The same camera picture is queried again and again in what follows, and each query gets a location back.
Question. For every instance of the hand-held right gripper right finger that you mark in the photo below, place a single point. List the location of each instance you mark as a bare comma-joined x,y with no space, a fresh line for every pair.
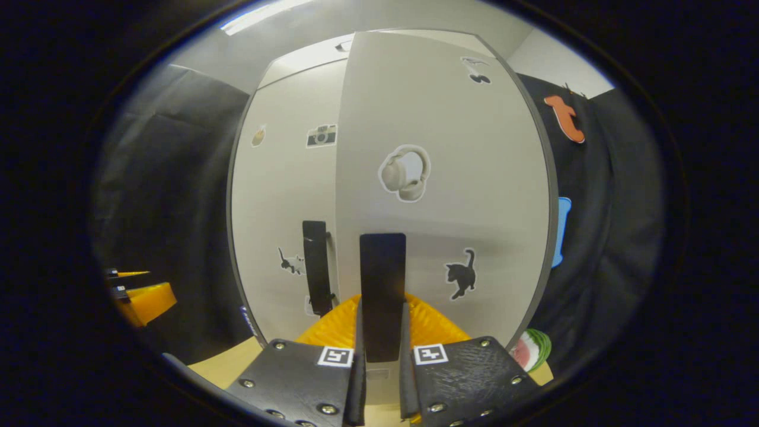
406,385

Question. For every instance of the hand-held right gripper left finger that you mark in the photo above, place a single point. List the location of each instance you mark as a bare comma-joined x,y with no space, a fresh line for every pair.
357,391

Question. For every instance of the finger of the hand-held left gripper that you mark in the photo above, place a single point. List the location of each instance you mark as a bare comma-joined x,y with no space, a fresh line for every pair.
148,302
127,274

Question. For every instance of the white cabinet door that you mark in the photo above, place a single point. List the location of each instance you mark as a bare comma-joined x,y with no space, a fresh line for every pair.
278,207
474,178

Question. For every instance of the white double-door shoe cabinet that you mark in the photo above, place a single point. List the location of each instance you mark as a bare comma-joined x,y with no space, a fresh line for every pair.
302,62

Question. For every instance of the black backdrop cloth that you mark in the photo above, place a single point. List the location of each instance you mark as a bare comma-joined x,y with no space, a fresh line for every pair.
584,237
634,225
172,207

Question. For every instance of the green striped watermelon toy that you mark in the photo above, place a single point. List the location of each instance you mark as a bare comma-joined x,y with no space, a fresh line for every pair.
533,350

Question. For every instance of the ceiling light panel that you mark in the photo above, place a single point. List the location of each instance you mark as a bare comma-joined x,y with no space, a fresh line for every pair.
261,15

